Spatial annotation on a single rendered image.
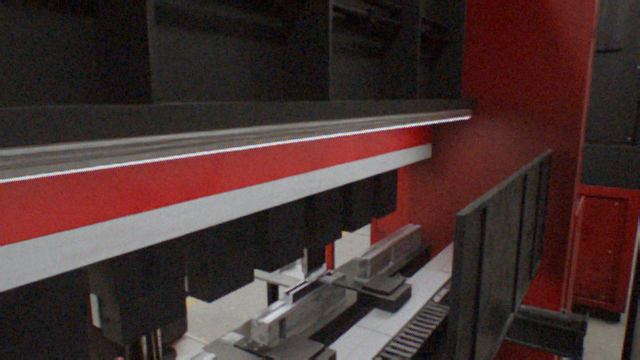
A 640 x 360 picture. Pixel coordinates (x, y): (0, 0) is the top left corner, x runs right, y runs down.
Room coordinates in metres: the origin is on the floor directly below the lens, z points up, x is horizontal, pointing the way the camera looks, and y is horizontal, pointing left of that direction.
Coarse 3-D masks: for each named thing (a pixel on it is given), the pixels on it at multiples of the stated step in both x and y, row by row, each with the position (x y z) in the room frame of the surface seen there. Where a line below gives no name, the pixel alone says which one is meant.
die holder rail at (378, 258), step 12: (408, 228) 1.87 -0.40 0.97; (420, 228) 1.90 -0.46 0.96; (384, 240) 1.70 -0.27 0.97; (396, 240) 1.70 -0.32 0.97; (408, 240) 1.79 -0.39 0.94; (420, 240) 1.90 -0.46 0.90; (360, 252) 1.56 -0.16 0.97; (372, 252) 1.56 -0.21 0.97; (384, 252) 1.60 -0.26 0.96; (396, 252) 1.69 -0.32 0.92; (408, 252) 1.79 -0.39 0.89; (360, 264) 1.53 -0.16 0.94; (372, 264) 1.52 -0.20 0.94; (384, 264) 1.61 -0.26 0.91; (360, 276) 1.53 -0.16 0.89; (372, 276) 1.53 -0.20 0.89
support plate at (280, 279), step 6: (300, 264) 1.36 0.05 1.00; (258, 270) 1.31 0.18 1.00; (258, 276) 1.27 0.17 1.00; (264, 276) 1.27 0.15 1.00; (276, 276) 1.27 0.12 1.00; (282, 276) 1.27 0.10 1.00; (288, 276) 1.26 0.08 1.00; (270, 282) 1.24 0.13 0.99; (276, 282) 1.23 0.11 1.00; (282, 282) 1.22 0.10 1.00; (288, 282) 1.22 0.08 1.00; (294, 282) 1.22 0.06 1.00
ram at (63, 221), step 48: (288, 144) 1.10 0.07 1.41; (336, 144) 1.29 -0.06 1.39; (384, 144) 1.55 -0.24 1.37; (0, 192) 0.58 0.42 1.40; (48, 192) 0.63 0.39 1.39; (96, 192) 0.69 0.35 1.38; (144, 192) 0.76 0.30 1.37; (192, 192) 0.85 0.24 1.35; (240, 192) 0.96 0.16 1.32; (288, 192) 1.10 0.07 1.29; (0, 240) 0.57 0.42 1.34; (48, 240) 0.62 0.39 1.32; (96, 240) 0.68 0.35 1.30; (144, 240) 0.75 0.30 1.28; (0, 288) 0.56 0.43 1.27
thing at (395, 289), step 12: (324, 276) 1.25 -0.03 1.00; (384, 276) 1.18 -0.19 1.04; (348, 288) 1.18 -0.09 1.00; (360, 288) 1.13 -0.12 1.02; (372, 288) 1.10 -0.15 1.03; (384, 288) 1.10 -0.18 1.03; (396, 288) 1.12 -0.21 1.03; (408, 288) 1.13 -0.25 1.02; (360, 300) 1.11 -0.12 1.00; (372, 300) 1.09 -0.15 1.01; (384, 300) 1.07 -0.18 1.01; (396, 300) 1.07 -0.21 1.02
